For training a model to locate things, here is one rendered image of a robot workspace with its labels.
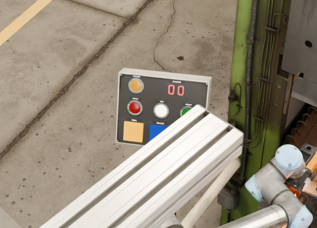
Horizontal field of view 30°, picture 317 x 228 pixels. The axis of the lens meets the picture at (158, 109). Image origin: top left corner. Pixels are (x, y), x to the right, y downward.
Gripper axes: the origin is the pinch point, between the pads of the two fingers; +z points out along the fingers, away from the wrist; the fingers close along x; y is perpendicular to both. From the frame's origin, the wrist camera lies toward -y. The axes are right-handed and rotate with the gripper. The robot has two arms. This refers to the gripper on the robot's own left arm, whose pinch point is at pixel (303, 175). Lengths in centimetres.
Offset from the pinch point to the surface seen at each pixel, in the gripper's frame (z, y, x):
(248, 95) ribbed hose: 5.2, -19.5, -33.8
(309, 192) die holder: 9.5, 3.0, 2.8
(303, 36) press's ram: -41, -32, -11
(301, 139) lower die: 11.2, -13.8, -9.1
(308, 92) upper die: -23.2, -21.5, -6.5
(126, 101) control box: -15, 6, -68
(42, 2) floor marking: 144, -55, -265
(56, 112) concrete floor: 105, 16, -175
